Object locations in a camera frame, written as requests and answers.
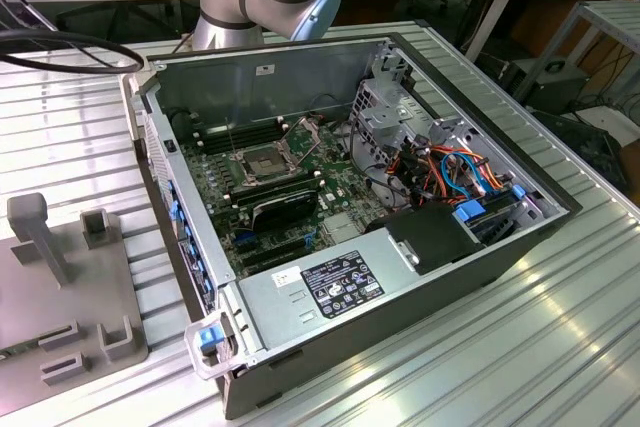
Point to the CPU socket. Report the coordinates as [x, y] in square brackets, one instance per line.
[263, 164]

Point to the black graphics card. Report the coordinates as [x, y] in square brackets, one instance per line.
[285, 207]

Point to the silver chipset heatsink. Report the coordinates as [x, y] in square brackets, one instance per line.
[342, 228]

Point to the black RAM sticks pair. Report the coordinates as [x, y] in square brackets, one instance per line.
[272, 189]

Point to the black expansion slots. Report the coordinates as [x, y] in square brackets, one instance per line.
[272, 252]

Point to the perforated metal drive cage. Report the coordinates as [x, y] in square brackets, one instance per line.
[380, 122]

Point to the black RAM slots white clips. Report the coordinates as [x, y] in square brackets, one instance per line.
[235, 134]

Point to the green motherboard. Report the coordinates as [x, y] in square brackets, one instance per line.
[220, 172]

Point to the thin metal locking lever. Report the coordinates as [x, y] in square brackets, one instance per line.
[231, 137]

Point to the black plastic air shroud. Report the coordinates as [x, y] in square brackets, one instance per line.
[430, 237]

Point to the grey power supply unit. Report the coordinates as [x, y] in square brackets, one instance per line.
[280, 307]

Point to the blue disk carrier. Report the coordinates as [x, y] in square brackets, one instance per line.
[470, 210]

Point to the open black PC case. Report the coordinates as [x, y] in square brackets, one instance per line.
[490, 257]

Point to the clear latch with blue tab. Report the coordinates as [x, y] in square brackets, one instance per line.
[210, 342]

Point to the grey parts rack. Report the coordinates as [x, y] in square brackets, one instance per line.
[55, 292]

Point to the green circuit board strip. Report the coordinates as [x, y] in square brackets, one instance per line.
[15, 348]

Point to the metal slat shelf frame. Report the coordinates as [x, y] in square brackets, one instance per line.
[615, 22]

